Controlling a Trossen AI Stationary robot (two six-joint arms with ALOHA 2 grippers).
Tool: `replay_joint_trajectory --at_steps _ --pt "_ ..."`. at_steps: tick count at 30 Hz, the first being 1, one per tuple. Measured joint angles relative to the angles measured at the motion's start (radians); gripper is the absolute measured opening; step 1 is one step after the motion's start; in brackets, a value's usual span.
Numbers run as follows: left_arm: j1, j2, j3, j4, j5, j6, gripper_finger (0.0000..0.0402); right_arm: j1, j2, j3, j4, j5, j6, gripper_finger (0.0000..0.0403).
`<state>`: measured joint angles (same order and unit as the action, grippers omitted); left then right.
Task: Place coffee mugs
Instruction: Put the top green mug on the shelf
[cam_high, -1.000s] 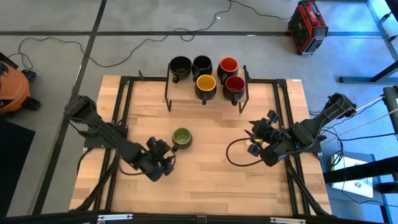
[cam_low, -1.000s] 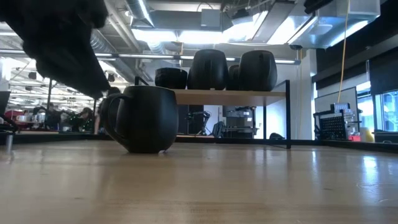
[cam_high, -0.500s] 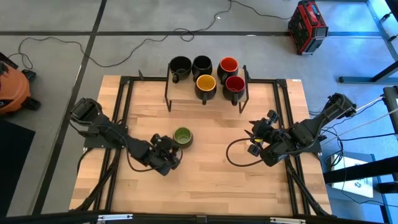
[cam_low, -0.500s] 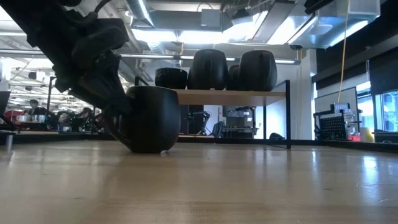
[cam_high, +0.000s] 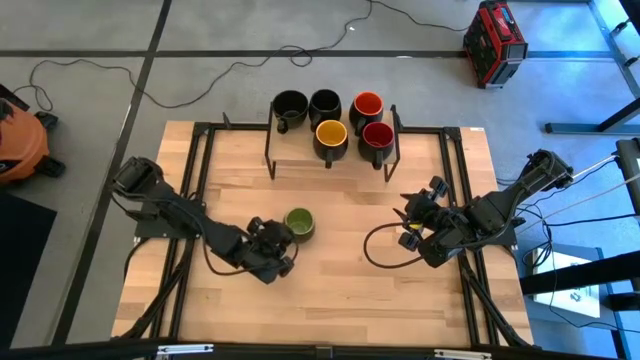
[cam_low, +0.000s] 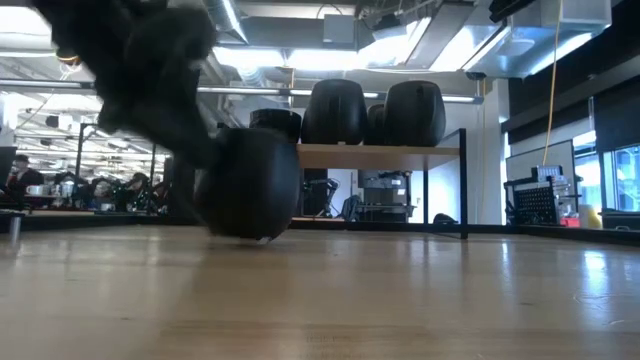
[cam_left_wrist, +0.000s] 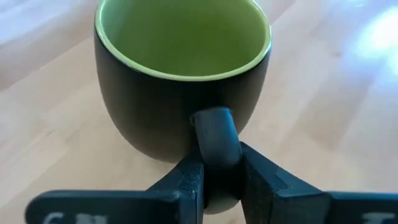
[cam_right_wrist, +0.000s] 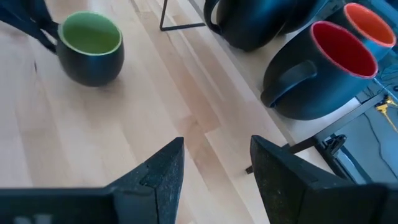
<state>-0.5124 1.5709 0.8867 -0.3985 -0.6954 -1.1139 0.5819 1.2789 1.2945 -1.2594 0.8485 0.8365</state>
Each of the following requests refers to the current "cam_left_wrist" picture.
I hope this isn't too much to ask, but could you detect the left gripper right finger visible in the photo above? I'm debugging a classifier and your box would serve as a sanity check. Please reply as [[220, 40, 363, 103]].
[[239, 141, 398, 224]]

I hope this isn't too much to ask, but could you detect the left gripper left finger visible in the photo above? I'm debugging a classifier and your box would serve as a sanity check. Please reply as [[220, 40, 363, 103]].
[[24, 149, 206, 224]]

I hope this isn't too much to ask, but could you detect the black mug green inside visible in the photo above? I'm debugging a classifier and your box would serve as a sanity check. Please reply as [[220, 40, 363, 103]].
[[94, 0, 273, 215]]

